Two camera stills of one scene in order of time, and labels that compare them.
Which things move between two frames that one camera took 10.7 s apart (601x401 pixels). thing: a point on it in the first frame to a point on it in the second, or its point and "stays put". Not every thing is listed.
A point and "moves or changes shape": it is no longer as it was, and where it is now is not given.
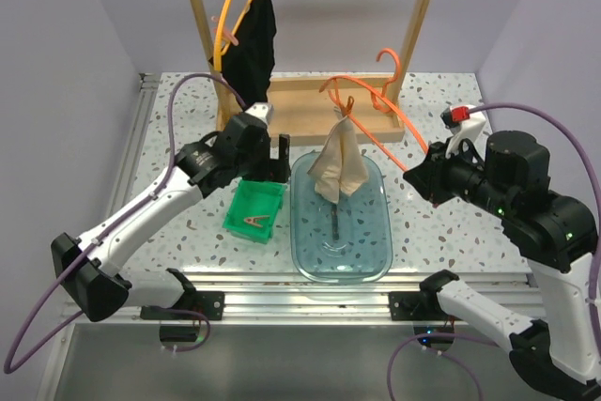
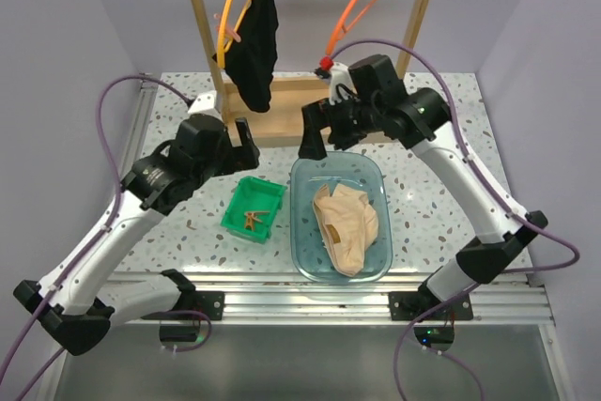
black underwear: (248, 63) stays put
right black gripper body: (455, 175) to (350, 122)
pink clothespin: (347, 109) moves or changes shape
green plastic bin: (250, 199) stays put
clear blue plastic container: (348, 242) stays put
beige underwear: (339, 162) to (348, 225)
